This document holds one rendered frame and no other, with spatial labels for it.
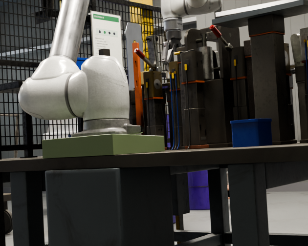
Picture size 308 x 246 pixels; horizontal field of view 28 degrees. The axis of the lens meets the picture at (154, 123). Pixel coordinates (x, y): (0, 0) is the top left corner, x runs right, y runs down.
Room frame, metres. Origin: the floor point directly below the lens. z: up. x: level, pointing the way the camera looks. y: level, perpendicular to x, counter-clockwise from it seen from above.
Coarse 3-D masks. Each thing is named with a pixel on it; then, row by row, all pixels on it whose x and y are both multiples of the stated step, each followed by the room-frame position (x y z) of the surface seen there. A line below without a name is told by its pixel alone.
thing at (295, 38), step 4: (292, 36) 2.26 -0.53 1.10; (296, 36) 2.25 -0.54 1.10; (292, 40) 2.27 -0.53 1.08; (296, 40) 2.26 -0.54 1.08; (292, 44) 2.27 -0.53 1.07; (296, 44) 2.26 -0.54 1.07; (300, 44) 2.25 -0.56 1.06; (292, 48) 2.28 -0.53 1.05; (296, 48) 2.27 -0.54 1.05; (300, 48) 2.26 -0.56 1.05; (292, 52) 2.28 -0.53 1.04; (296, 52) 2.27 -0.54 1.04; (300, 52) 2.26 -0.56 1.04; (296, 56) 2.27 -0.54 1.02; (300, 56) 2.26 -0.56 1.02; (296, 60) 2.28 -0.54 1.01; (300, 60) 2.27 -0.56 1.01; (296, 64) 2.28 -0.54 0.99; (300, 64) 2.27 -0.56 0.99; (304, 64) 2.27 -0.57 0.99
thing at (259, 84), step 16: (272, 16) 2.07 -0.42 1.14; (256, 32) 2.11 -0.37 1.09; (272, 32) 2.07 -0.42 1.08; (256, 48) 2.12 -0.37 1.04; (272, 48) 2.08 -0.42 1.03; (256, 64) 2.12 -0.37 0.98; (272, 64) 2.08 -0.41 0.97; (256, 80) 2.13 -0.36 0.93; (272, 80) 2.08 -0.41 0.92; (256, 96) 2.13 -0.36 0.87; (272, 96) 2.09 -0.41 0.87; (256, 112) 2.13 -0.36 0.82; (272, 112) 2.09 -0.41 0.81; (272, 128) 2.09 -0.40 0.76; (288, 128) 2.12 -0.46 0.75; (272, 144) 2.09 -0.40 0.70
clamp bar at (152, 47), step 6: (150, 36) 2.71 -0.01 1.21; (156, 36) 2.74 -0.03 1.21; (150, 42) 2.72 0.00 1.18; (150, 48) 2.72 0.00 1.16; (156, 48) 2.72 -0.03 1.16; (150, 54) 2.73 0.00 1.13; (156, 54) 2.72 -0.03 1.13; (150, 60) 2.74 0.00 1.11; (156, 60) 2.72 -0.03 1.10; (156, 66) 2.72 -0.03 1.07
